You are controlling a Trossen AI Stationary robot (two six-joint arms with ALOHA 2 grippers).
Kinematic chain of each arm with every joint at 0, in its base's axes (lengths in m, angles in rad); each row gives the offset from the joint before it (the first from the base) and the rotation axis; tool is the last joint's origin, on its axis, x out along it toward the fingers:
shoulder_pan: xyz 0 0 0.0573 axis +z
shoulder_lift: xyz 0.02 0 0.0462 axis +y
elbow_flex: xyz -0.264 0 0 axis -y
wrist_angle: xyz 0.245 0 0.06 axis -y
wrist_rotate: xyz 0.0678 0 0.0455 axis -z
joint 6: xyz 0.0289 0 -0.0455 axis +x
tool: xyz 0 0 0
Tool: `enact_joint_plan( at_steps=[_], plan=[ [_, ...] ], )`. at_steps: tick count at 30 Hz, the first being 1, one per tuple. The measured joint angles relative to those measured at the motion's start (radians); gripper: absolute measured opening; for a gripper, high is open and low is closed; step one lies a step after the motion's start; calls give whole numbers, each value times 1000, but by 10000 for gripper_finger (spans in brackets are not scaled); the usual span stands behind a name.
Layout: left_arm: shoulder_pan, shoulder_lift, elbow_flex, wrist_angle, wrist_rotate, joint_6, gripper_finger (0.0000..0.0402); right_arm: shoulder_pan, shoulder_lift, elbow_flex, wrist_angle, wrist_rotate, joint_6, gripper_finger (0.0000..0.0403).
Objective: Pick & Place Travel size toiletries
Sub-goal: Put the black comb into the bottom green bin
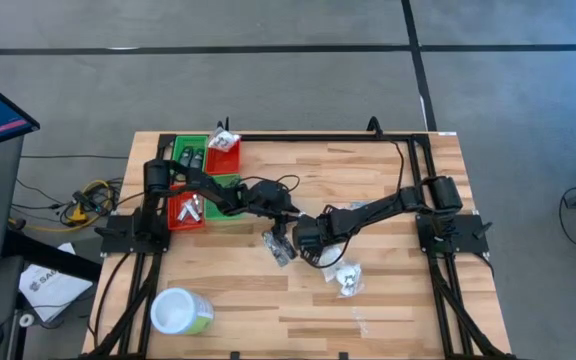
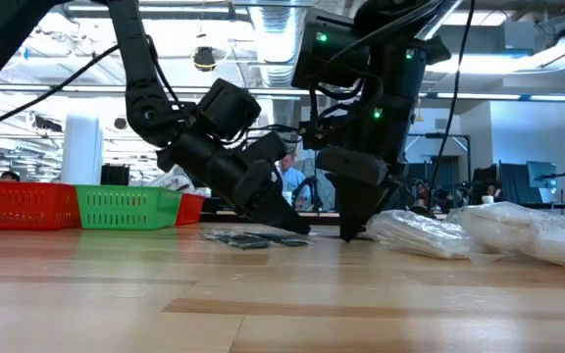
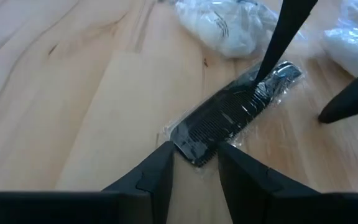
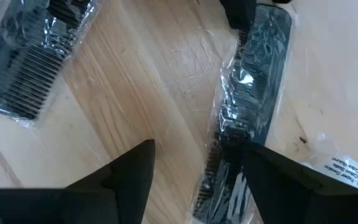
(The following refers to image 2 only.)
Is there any green plastic basket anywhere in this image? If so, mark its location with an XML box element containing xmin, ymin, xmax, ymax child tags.
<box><xmin>75</xmin><ymin>184</ymin><xmax>183</xmax><ymax>231</ymax></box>

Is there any silver ventilation duct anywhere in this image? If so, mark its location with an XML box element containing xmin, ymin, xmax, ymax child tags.
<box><xmin>248</xmin><ymin>0</ymin><xmax>308</xmax><ymax>99</ymax></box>

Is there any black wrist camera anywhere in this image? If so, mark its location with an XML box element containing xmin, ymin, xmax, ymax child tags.
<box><xmin>196</xmin><ymin>77</ymin><xmax>263</xmax><ymax>141</ymax></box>
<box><xmin>291</xmin><ymin>9</ymin><xmax>370</xmax><ymax>92</ymax></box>

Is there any red plastic basket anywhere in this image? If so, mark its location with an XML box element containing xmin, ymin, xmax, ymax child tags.
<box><xmin>174</xmin><ymin>192</ymin><xmax>206</xmax><ymax>227</ymax></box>
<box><xmin>0</xmin><ymin>180</ymin><xmax>82</xmax><ymax>231</ymax></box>

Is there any black box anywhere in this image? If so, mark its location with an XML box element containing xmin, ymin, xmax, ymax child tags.
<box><xmin>100</xmin><ymin>163</ymin><xmax>131</xmax><ymax>186</ymax></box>

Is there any black cable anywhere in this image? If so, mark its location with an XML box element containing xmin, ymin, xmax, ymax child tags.
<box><xmin>429</xmin><ymin>0</ymin><xmax>478</xmax><ymax>197</ymax></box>

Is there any white pillar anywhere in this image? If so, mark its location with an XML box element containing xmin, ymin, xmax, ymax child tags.
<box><xmin>61</xmin><ymin>113</ymin><xmax>105</xmax><ymax>186</ymax></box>

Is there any clear vanity pack bag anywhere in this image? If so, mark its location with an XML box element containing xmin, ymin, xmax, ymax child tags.
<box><xmin>149</xmin><ymin>164</ymin><xmax>198</xmax><ymax>194</ymax></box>
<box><xmin>447</xmin><ymin>201</ymin><xmax>565</xmax><ymax>271</ymax></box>
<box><xmin>365</xmin><ymin>209</ymin><xmax>478</xmax><ymax>260</ymax></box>

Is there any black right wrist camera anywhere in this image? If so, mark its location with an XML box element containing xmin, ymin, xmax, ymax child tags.
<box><xmin>291</xmin><ymin>9</ymin><xmax>370</xmax><ymax>92</ymax></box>

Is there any black ceiling device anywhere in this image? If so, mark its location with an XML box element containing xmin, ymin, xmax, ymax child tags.
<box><xmin>192</xmin><ymin>45</ymin><xmax>218</xmax><ymax>73</ymax></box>

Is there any black metal frame stand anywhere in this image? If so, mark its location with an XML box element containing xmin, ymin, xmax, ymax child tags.
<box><xmin>407</xmin><ymin>132</ymin><xmax>472</xmax><ymax>197</ymax></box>

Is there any black aluminium table frame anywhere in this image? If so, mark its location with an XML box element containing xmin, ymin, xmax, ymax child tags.
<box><xmin>198</xmin><ymin>210</ymin><xmax>342</xmax><ymax>226</ymax></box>

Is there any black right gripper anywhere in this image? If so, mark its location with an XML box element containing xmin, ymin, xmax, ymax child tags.
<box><xmin>303</xmin><ymin>36</ymin><xmax>454</xmax><ymax>243</ymax></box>

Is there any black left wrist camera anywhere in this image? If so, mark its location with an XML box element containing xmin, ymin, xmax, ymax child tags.
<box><xmin>196</xmin><ymin>77</ymin><xmax>263</xmax><ymax>141</ymax></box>

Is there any grey monitor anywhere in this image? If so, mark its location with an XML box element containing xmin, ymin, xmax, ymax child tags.
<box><xmin>526</xmin><ymin>160</ymin><xmax>558</xmax><ymax>190</ymax></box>

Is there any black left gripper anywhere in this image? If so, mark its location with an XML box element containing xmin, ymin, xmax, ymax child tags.
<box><xmin>156</xmin><ymin>130</ymin><xmax>312</xmax><ymax>236</ymax></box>

